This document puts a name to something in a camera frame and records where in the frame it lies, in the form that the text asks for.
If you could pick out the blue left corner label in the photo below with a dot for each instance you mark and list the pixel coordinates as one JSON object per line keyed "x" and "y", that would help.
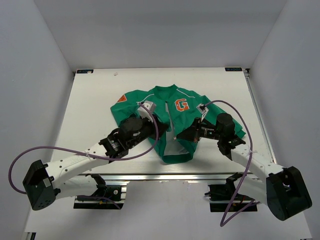
{"x": 84, "y": 71}

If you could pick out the blue right corner label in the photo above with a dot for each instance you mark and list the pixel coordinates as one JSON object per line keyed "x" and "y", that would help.
{"x": 233, "y": 69}

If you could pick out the green varsity jacket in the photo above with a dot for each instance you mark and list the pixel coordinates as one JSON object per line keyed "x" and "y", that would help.
{"x": 176, "y": 107}

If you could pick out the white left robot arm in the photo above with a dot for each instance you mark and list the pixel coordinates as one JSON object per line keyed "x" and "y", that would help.
{"x": 46, "y": 182}

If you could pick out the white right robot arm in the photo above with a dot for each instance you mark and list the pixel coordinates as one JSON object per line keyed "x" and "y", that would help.
{"x": 282, "y": 189}

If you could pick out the aluminium table edge rail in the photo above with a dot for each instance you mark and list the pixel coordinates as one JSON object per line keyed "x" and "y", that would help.
{"x": 166, "y": 177}

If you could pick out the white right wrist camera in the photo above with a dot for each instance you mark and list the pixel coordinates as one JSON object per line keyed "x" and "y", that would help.
{"x": 203, "y": 110}

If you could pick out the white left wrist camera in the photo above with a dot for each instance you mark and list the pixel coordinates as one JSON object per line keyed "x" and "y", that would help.
{"x": 146, "y": 110}

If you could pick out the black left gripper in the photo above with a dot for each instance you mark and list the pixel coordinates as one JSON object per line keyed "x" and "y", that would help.
{"x": 152, "y": 125}

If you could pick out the aluminium right side rail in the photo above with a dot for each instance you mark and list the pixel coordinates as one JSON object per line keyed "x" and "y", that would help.
{"x": 266, "y": 138}

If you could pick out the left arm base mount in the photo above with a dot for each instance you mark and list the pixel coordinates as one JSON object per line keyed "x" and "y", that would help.
{"x": 108, "y": 194}

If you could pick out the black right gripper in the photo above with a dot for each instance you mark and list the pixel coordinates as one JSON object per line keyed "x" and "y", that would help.
{"x": 193, "y": 133}

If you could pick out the blue corner label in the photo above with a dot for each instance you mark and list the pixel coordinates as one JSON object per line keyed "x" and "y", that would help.
{"x": 84, "y": 71}
{"x": 233, "y": 69}

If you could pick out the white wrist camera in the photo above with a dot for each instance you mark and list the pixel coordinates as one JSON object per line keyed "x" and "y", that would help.
{"x": 203, "y": 110}
{"x": 146, "y": 110}

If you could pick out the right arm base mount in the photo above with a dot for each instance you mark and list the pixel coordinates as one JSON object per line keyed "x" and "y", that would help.
{"x": 219, "y": 196}

